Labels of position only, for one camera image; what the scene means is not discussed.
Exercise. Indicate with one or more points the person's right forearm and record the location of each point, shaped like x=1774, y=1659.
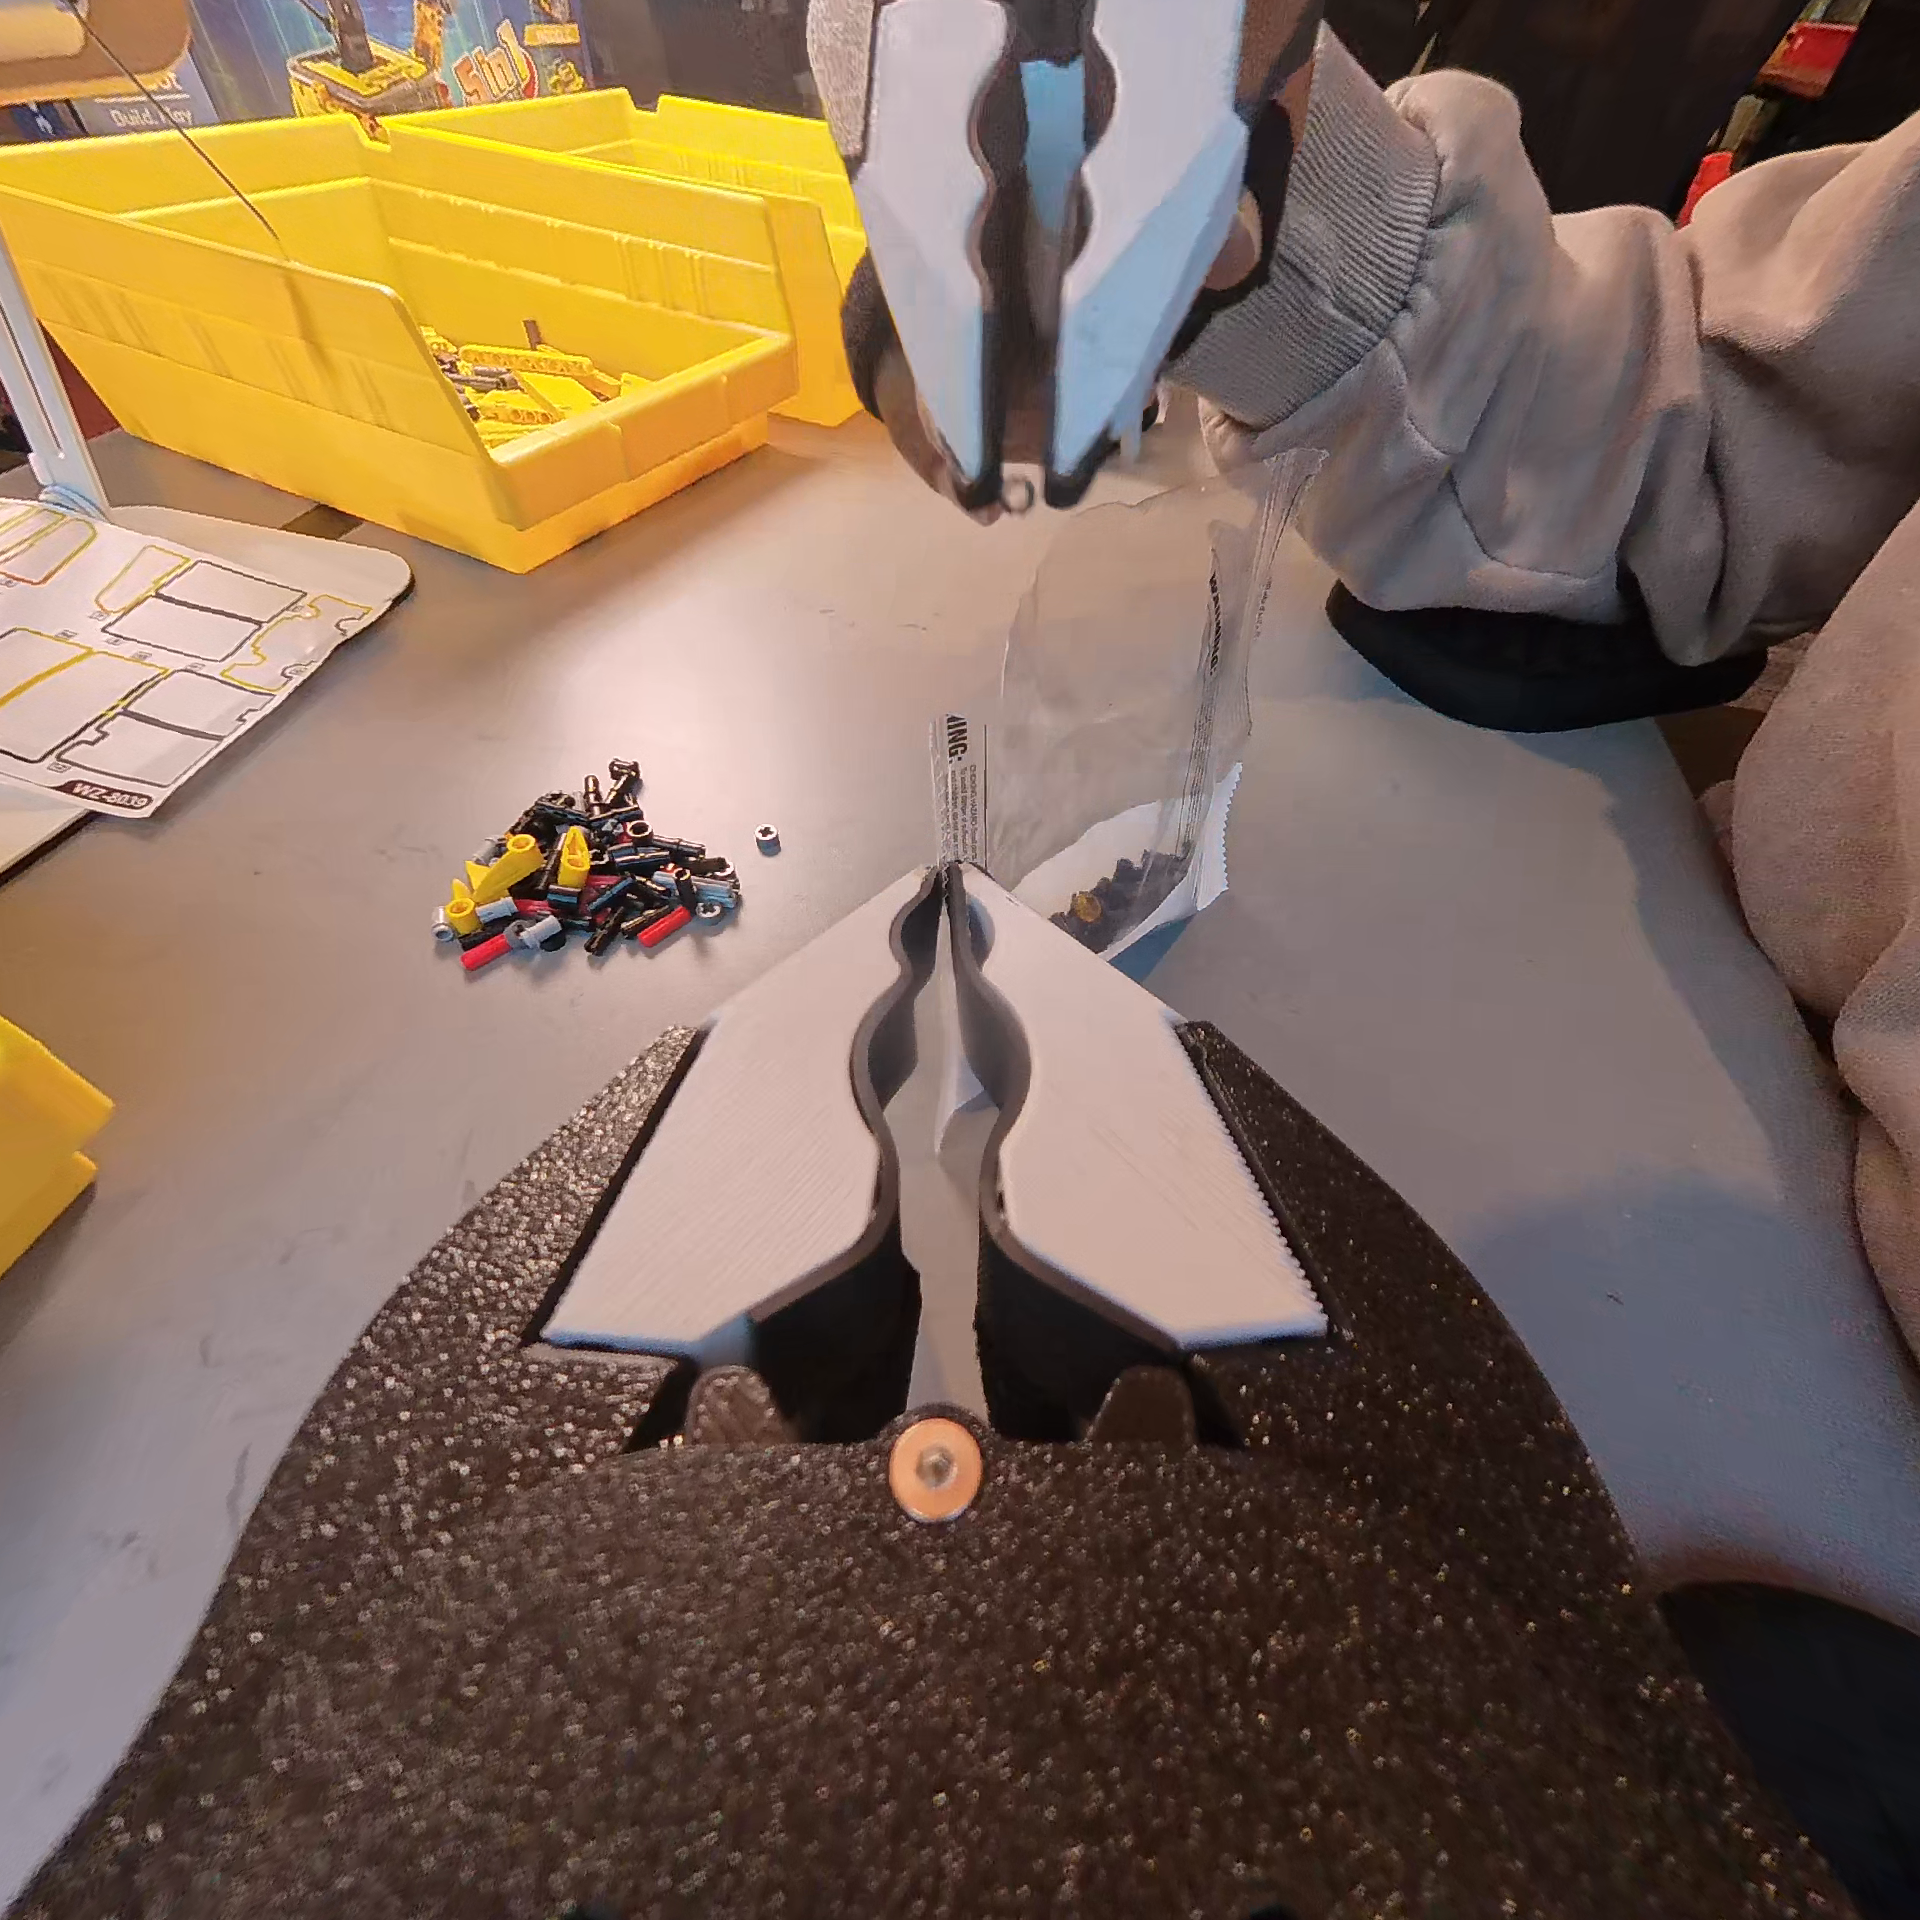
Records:
x=1592, y=391

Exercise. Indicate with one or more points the pile of mixed small plastic parts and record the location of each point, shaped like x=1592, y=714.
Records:
x=601, y=877

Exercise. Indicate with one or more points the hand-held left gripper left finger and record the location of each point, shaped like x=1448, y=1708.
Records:
x=736, y=1188

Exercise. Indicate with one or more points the yellow storage bin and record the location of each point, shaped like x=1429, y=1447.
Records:
x=240, y=391
x=721, y=181

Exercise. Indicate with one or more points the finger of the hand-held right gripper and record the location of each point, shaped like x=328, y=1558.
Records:
x=1154, y=211
x=930, y=211

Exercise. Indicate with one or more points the clear plastic bag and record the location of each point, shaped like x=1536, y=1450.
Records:
x=1125, y=691

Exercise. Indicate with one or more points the person's beige printed sweatshirt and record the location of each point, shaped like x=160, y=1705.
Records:
x=1845, y=962

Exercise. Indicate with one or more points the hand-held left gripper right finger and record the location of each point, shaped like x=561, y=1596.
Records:
x=1154, y=1188

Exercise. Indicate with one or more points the robot kit box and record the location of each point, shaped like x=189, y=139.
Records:
x=422, y=55

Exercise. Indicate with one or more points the black high-back chair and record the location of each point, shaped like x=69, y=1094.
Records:
x=1592, y=93

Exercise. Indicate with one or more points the black armrest pad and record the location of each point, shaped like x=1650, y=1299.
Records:
x=1531, y=668
x=1815, y=1773

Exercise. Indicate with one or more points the grey desk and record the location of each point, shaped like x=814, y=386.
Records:
x=361, y=1201

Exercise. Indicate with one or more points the yellow flat box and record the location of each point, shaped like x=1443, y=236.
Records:
x=45, y=1141

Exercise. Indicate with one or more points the small black plastic bush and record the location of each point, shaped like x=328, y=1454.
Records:
x=1017, y=487

